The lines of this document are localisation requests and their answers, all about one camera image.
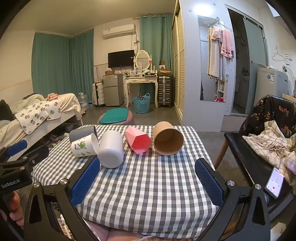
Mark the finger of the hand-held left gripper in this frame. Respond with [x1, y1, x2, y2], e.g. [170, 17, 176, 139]
[0, 140, 28, 163]
[14, 146, 50, 168]

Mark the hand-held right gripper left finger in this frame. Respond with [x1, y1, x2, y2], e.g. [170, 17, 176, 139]
[23, 157, 109, 241]

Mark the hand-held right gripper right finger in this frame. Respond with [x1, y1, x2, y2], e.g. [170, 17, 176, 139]
[196, 158, 271, 241]

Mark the white cartoon print cup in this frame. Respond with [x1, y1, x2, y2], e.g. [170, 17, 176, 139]
[71, 133, 100, 158]

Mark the plain white cup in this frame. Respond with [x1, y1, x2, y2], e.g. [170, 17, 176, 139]
[97, 130, 124, 169]

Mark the grey cup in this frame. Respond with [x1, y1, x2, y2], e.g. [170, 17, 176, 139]
[69, 125, 97, 143]

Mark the brown paper cup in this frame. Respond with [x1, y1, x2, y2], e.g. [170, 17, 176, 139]
[153, 121, 184, 156]

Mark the pink faceted cup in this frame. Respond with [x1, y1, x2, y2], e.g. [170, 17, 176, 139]
[125, 126, 153, 154]

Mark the person's left hand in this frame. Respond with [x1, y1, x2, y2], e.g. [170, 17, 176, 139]
[0, 192, 25, 224]

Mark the leaf print blanket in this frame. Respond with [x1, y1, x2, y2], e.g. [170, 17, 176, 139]
[15, 101, 62, 135]

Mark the black chair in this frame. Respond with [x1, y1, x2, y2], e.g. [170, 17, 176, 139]
[214, 132, 296, 222]

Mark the person's pink clothing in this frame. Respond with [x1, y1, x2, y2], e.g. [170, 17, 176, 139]
[55, 213, 162, 241]

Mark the bed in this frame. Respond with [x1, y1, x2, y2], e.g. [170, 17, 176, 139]
[0, 93, 84, 150]

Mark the grey checked tablecloth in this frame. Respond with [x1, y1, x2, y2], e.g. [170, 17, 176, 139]
[32, 125, 220, 239]

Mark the smartphone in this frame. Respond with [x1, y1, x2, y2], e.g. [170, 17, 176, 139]
[264, 167, 285, 199]

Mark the clear water jug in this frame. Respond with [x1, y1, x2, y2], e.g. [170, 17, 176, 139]
[77, 92, 90, 111]

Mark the beige fringed plaid scarf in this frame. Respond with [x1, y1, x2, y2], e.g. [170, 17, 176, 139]
[242, 120, 296, 182]

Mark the green seat cushion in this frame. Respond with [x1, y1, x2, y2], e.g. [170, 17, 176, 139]
[99, 108, 129, 124]

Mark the green cushioned stool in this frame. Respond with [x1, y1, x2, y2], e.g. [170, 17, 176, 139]
[97, 110, 135, 127]

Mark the white suitcase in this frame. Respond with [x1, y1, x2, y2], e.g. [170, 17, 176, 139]
[92, 82, 104, 107]

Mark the wide green curtain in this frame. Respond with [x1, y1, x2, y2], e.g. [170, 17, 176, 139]
[32, 31, 94, 98]

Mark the dark printed garment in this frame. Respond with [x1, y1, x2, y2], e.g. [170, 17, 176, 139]
[239, 95, 296, 141]

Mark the blue laundry basket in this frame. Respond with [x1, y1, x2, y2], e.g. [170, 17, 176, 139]
[133, 93, 151, 114]

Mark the silver small fridge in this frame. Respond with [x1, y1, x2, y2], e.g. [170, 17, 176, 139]
[103, 74, 125, 107]

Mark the dark ribbed suitcase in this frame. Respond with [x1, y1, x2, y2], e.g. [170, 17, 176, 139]
[158, 76, 174, 108]

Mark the white washing machine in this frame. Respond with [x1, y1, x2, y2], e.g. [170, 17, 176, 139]
[254, 67, 295, 114]

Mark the white dressing table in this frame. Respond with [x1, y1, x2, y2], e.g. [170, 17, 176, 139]
[124, 76, 159, 108]

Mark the louvred wardrobe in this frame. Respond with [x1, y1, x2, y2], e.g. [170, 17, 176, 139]
[172, 0, 186, 121]

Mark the cardboard box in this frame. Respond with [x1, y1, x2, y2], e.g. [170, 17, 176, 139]
[159, 61, 172, 77]

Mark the beige hanging towel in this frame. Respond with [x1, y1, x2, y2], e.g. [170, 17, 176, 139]
[207, 27, 223, 80]

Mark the black television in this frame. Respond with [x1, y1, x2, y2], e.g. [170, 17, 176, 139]
[108, 50, 135, 69]

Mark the frosted glass sliding door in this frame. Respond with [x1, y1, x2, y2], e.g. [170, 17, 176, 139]
[242, 17, 270, 114]

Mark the oval vanity mirror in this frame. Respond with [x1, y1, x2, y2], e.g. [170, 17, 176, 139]
[135, 50, 153, 72]

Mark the pink hanging towel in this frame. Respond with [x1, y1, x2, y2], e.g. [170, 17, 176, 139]
[213, 25, 233, 59]

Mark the white air conditioner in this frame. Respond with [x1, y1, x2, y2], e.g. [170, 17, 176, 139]
[103, 23, 136, 39]

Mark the narrow green curtain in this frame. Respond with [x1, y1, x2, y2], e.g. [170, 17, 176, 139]
[139, 13, 174, 107]

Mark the wire clothes hanger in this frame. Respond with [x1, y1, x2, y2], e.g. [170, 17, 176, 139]
[271, 47, 287, 62]

